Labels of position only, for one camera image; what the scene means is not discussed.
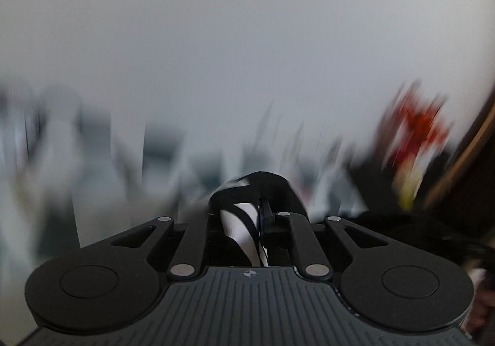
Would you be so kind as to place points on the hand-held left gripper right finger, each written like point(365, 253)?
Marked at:
point(267, 220)

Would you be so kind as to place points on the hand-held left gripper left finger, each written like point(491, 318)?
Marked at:
point(199, 234)

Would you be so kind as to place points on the black white striped garment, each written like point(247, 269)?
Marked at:
point(239, 226)

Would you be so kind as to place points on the red object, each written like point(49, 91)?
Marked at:
point(421, 125)

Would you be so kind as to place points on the brown wooden bar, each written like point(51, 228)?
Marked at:
point(464, 160)

